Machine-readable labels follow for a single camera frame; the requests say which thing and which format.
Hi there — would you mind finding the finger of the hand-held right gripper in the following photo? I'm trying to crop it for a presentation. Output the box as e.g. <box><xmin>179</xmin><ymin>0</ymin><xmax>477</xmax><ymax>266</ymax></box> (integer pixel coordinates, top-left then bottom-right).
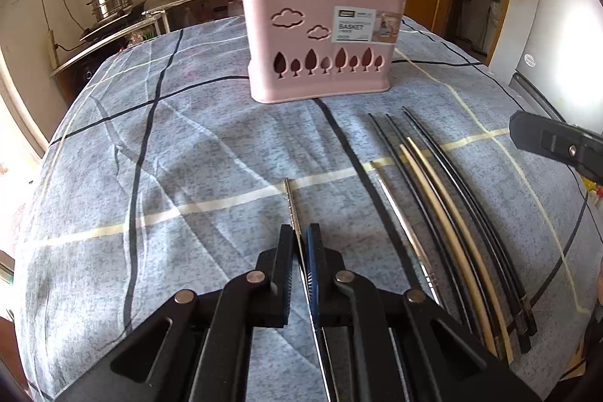
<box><xmin>509</xmin><ymin>110</ymin><xmax>603</xmax><ymax>184</ymax></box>

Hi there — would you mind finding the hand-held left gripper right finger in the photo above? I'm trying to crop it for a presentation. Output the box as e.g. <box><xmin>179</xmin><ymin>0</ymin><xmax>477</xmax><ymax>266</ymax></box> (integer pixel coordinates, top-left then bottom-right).
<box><xmin>304</xmin><ymin>223</ymin><xmax>542</xmax><ymax>402</ymax></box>

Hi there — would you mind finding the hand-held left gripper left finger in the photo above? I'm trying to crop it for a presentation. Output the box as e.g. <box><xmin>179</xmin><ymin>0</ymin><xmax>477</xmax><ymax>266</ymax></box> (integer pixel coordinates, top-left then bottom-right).
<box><xmin>57</xmin><ymin>224</ymin><xmax>302</xmax><ymax>402</ymax></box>

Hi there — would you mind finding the steel chopstick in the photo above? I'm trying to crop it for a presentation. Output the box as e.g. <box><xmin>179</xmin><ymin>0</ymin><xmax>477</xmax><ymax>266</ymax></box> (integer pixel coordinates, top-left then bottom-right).
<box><xmin>284</xmin><ymin>178</ymin><xmax>337</xmax><ymax>402</ymax></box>
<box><xmin>370</xmin><ymin>160</ymin><xmax>446</xmax><ymax>306</ymax></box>

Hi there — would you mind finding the black chopstick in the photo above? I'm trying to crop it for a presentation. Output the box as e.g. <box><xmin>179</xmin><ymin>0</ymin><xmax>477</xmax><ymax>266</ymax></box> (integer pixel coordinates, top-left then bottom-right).
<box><xmin>385</xmin><ymin>114</ymin><xmax>516</xmax><ymax>360</ymax></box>
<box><xmin>405</xmin><ymin>107</ymin><xmax>539</xmax><ymax>335</ymax></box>
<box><xmin>369</xmin><ymin>113</ymin><xmax>476</xmax><ymax>332</ymax></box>

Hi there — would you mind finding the beige wooden chopstick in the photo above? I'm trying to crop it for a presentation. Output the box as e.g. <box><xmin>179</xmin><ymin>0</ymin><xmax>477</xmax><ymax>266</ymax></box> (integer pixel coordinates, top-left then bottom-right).
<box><xmin>407</xmin><ymin>137</ymin><xmax>514</xmax><ymax>360</ymax></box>
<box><xmin>398</xmin><ymin>145</ymin><xmax>499</xmax><ymax>354</ymax></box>

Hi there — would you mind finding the black chopsticks group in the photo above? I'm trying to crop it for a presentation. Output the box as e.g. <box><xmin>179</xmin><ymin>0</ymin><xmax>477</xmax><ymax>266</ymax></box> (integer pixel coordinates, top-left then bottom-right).
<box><xmin>402</xmin><ymin>109</ymin><xmax>531</xmax><ymax>354</ymax></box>

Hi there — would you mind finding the pink plastic utensil basket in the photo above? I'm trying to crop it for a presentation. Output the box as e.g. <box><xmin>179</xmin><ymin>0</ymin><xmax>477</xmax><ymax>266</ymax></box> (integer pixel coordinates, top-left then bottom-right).
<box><xmin>234</xmin><ymin>0</ymin><xmax>410</xmax><ymax>104</ymax></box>

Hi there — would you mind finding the grey refrigerator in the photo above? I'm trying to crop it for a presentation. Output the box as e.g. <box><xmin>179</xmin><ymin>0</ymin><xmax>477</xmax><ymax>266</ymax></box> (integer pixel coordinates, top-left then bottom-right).
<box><xmin>487</xmin><ymin>0</ymin><xmax>603</xmax><ymax>127</ymax></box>

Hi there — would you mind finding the blue checked tablecloth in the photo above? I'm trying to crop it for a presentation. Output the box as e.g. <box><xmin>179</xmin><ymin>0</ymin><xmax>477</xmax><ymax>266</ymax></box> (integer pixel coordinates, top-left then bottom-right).
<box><xmin>14</xmin><ymin>13</ymin><xmax>594</xmax><ymax>402</ymax></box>

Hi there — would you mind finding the steel side shelf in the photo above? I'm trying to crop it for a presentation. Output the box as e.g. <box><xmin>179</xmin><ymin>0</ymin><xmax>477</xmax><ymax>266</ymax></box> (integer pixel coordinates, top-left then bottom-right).
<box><xmin>49</xmin><ymin>13</ymin><xmax>170</xmax><ymax>92</ymax></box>

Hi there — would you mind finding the black induction cooker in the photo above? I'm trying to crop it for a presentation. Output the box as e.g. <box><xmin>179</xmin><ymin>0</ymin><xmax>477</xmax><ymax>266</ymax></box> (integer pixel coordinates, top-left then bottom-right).
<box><xmin>79</xmin><ymin>2</ymin><xmax>148</xmax><ymax>43</ymax></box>

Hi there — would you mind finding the beige power strip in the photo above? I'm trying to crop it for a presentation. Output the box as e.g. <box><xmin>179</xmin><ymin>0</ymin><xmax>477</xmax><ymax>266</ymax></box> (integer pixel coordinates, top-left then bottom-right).
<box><xmin>47</xmin><ymin>30</ymin><xmax>60</xmax><ymax>68</ymax></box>

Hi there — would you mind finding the steel steamer pot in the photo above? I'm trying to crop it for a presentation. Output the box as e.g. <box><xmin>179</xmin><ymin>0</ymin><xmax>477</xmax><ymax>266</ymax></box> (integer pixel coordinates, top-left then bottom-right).
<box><xmin>86</xmin><ymin>0</ymin><xmax>138</xmax><ymax>23</ymax></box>

